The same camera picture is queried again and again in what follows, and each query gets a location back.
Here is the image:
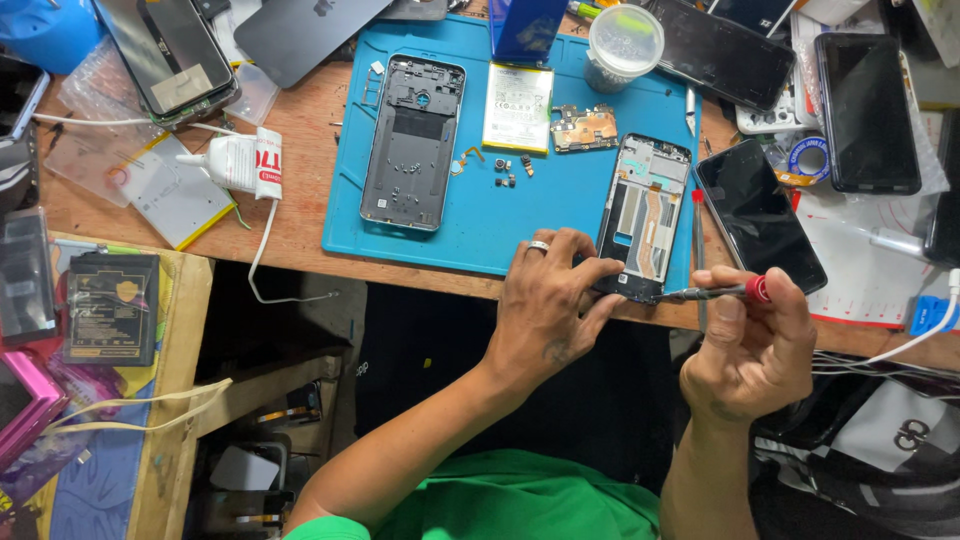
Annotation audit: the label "black smartphone in dark case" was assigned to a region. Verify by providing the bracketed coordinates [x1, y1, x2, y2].
[814, 31, 923, 197]

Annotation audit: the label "beige strap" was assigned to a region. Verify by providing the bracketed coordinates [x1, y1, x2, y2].
[43, 377, 234, 438]

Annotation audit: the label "wooden shelf with clutter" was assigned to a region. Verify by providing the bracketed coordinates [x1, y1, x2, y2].
[193, 351, 344, 540]

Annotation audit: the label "black smartphone with silver edge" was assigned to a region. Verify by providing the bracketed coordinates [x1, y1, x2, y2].
[693, 138, 829, 296]

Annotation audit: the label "grey phone back housing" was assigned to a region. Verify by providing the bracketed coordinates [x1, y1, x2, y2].
[359, 53, 468, 233]

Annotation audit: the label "white phone battery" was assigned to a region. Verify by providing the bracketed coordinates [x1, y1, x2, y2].
[481, 61, 556, 156]

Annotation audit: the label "white mat with red lines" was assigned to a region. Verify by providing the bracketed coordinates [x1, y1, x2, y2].
[787, 111, 960, 331]

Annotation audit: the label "blue box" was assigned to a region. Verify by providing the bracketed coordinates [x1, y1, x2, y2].
[488, 0, 570, 65]

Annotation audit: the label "silver sim tray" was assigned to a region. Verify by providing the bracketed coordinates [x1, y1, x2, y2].
[361, 60, 387, 107]

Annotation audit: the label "phone with white edge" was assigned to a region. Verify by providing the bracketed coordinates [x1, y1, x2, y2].
[0, 55, 51, 144]

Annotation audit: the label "thin white cable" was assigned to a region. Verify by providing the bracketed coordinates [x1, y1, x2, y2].
[32, 112, 340, 306]

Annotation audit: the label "black battery in packet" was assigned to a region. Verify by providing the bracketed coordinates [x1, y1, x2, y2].
[61, 250, 162, 368]

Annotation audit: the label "white phone back cover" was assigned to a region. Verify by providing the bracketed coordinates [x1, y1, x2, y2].
[734, 73, 820, 137]

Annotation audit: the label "pink case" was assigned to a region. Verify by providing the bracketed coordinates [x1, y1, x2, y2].
[0, 349, 69, 472]

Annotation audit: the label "clear plastic screw tub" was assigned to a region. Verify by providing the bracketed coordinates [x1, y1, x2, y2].
[583, 3, 666, 95]

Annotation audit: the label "blue plastic tool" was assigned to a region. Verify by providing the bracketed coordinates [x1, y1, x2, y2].
[908, 294, 960, 337]

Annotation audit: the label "small clear plastic case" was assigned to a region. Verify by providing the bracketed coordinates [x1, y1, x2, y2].
[223, 63, 281, 128]

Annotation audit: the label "clear shiny plastic packet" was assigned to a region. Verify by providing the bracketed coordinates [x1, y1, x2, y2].
[0, 207, 60, 347]

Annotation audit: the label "phone motherboard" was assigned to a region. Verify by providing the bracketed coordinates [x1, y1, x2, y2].
[549, 103, 621, 155]

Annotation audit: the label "grey tablet back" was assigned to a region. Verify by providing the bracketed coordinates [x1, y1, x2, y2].
[233, 0, 396, 90]

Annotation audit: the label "red capped precision screwdriver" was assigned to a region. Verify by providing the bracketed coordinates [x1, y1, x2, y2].
[648, 274, 774, 306]

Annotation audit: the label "person's right hand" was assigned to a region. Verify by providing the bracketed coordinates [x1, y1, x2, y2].
[678, 266, 819, 425]

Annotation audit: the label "person's black shorts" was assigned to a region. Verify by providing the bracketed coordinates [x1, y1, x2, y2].
[353, 282, 678, 490]

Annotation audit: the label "blue silicone repair mat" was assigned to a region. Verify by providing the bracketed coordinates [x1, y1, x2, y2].
[321, 13, 703, 303]

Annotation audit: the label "large black phone screen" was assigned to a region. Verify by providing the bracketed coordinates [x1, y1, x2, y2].
[648, 0, 798, 114]

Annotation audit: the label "fingerprint sensor flex cable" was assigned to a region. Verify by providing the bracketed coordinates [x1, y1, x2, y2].
[449, 145, 487, 178]

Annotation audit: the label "phone display frame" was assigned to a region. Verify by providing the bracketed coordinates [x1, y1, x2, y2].
[591, 133, 693, 306]

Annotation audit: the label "person's left hand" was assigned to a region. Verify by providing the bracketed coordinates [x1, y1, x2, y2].
[487, 227, 630, 380]

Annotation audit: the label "black and white bag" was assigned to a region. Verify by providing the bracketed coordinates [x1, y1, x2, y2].
[748, 351, 960, 540]

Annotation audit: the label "flat battery with yellow edge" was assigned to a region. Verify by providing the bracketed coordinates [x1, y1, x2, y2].
[118, 132, 238, 252]

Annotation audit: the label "white charging cable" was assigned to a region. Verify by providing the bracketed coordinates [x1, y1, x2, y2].
[812, 268, 960, 370]

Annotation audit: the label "white glue tube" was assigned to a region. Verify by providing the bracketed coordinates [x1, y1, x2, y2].
[175, 126, 285, 201]

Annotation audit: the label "person's green shirt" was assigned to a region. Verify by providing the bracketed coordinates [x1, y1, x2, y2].
[283, 448, 663, 540]

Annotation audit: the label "thin red tipped tool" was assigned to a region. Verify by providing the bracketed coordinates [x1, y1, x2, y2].
[690, 188, 708, 333]

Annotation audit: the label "small camera modules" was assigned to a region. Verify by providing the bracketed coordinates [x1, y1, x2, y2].
[492, 153, 536, 189]

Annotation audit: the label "blue tape roll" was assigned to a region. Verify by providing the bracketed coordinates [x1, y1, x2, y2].
[774, 136, 832, 188]

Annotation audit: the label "clear plastic bags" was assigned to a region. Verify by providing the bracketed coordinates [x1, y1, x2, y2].
[43, 37, 170, 209]

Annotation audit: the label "blue round container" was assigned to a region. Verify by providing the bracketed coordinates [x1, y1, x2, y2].
[0, 0, 107, 77]

